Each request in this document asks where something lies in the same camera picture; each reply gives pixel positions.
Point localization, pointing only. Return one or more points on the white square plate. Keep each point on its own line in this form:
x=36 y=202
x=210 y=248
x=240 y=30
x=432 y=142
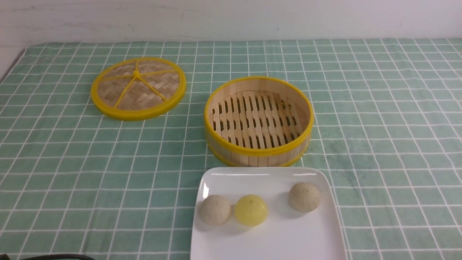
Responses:
x=286 y=234

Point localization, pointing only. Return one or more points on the yellow bamboo steamer basket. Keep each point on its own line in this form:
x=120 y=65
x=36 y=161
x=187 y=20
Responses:
x=258 y=121

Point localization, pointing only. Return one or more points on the beige bun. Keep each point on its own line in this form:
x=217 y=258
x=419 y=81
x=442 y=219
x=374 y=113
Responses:
x=215 y=210
x=304 y=197

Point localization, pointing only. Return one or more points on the green checkered tablecloth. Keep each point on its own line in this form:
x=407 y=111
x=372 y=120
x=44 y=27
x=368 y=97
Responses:
x=387 y=136

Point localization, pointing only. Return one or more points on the yellow bamboo steamer lid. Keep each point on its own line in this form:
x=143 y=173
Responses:
x=139 y=89

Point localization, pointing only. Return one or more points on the beige bun back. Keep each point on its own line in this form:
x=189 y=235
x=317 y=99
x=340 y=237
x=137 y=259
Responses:
x=215 y=210

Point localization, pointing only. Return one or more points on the yellow steamed bun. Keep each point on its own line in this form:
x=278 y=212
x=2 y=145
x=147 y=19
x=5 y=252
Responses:
x=251 y=210

